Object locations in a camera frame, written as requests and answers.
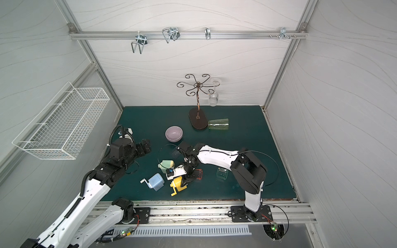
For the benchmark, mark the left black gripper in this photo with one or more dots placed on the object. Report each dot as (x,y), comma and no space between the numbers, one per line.
(141,148)

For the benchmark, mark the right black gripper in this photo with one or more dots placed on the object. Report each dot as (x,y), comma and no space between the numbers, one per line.
(188,169)

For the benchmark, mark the red clear tray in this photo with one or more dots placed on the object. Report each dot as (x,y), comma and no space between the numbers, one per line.
(198,174)

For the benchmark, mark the yellow pencil sharpener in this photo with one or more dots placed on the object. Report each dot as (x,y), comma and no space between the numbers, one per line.
(176,185)

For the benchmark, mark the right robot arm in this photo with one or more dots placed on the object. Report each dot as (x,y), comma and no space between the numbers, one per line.
(249,171)

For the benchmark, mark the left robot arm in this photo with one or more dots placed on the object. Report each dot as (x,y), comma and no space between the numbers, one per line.
(66,231)

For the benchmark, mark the dark clear tray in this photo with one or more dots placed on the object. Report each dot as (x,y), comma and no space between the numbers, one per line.
(175,153)

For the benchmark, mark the green pencil sharpener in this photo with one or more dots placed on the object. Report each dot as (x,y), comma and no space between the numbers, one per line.
(166,164)

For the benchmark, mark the green clear tray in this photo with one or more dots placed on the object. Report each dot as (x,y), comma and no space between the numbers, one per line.
(222,174)

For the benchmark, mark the blue pencil sharpener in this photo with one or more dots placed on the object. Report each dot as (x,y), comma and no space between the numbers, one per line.
(156,182)

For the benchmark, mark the purple bowl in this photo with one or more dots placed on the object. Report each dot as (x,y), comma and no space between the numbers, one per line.
(174,134)

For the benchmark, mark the copper wine glass stand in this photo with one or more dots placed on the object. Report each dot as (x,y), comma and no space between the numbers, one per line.
(206,86)

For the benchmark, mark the clear hanging wine glass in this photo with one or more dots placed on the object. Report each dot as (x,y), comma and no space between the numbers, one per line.
(213,95)

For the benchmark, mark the white vent grille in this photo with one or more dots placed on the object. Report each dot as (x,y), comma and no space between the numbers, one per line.
(192,231)

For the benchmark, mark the metal double hook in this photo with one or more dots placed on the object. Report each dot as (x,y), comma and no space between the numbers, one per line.
(139,43)

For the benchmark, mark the black round fan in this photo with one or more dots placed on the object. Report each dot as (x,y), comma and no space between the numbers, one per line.
(274,231)

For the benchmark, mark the metal clamp hook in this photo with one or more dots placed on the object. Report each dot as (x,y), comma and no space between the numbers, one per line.
(283,35)

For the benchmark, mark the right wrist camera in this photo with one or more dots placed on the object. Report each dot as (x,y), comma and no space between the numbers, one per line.
(172,173)

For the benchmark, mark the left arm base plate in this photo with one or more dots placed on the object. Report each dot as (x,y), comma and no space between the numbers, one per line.
(142,214)

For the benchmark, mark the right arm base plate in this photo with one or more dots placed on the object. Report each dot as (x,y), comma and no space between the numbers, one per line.
(242,214)

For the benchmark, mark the white wire basket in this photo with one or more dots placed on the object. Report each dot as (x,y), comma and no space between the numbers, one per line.
(61,128)

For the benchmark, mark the metal wire hook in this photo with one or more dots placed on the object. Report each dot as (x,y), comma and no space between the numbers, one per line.
(170,33)

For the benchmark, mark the aluminium top rail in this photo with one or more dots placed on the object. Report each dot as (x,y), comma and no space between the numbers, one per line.
(185,35)

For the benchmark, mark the small metal ring hook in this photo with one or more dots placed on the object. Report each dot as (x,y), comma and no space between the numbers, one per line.
(207,33)

